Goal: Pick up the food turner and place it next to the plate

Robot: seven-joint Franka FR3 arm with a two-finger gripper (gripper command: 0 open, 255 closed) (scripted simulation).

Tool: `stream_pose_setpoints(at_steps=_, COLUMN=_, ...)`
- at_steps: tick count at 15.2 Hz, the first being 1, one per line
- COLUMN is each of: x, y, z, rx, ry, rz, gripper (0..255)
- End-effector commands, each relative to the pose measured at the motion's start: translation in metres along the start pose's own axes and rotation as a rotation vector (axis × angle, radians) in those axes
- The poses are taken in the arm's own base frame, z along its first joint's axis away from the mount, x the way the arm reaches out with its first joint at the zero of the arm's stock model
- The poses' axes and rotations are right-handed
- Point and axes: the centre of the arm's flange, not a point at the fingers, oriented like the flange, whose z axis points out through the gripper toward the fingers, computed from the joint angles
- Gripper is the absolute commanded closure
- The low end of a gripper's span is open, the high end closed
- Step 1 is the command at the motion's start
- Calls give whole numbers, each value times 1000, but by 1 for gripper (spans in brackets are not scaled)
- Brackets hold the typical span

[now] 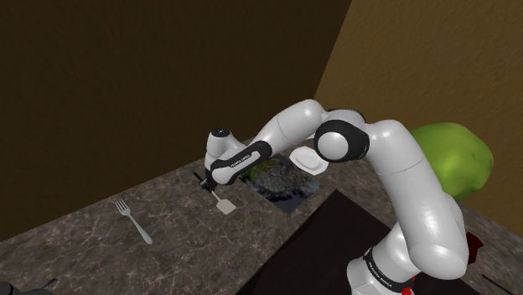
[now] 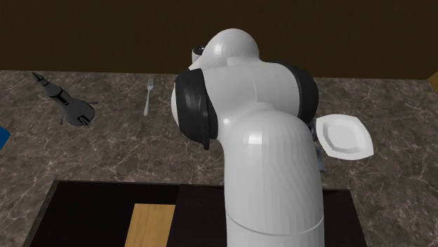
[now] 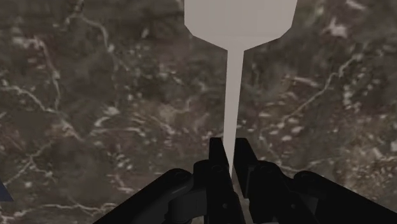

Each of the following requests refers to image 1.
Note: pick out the black rounded object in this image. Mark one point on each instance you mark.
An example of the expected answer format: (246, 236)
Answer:
(20, 291)

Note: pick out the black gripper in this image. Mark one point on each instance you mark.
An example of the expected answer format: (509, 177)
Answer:
(209, 182)

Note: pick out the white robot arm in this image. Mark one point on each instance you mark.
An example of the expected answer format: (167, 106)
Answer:
(408, 184)

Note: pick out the white plate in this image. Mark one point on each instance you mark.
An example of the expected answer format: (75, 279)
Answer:
(307, 161)

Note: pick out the silver fork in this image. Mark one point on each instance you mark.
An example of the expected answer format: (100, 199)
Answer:
(135, 224)

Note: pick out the landscape print mat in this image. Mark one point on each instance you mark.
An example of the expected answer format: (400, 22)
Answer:
(286, 188)

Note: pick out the thin black rod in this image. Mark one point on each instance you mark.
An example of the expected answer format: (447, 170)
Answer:
(496, 284)

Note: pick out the large green apple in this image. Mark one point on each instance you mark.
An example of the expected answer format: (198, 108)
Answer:
(457, 159)

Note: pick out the dark robot stand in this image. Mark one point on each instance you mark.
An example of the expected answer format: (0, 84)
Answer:
(327, 245)

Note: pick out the dark red angular object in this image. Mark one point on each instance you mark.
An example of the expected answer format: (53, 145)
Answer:
(474, 245)

